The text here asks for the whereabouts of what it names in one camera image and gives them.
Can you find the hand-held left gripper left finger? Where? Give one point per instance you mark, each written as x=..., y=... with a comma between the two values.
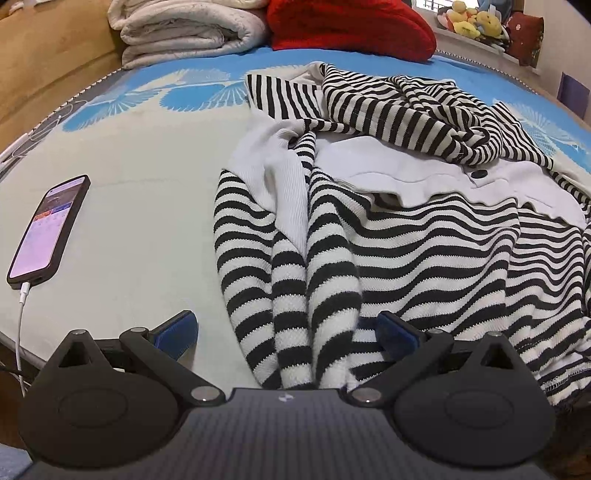
x=178, y=331

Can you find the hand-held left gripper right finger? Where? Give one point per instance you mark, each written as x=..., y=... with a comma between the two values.
x=395, y=332

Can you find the black white striped sweater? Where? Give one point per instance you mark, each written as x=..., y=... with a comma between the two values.
x=415, y=240

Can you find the blue printed bedsheet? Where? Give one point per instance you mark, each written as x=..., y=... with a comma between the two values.
x=138, y=184

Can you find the smartphone in dark case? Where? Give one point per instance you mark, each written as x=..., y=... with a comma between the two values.
x=46, y=230

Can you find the folded white fleece blanket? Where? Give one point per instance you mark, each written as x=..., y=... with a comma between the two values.
x=184, y=32

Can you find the folded red blanket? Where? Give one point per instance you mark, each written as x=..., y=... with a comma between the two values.
x=346, y=27

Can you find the yellow duck plush toy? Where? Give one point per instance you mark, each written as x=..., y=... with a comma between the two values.
x=466, y=28

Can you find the wooden bed frame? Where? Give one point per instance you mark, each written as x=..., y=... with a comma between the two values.
x=46, y=69

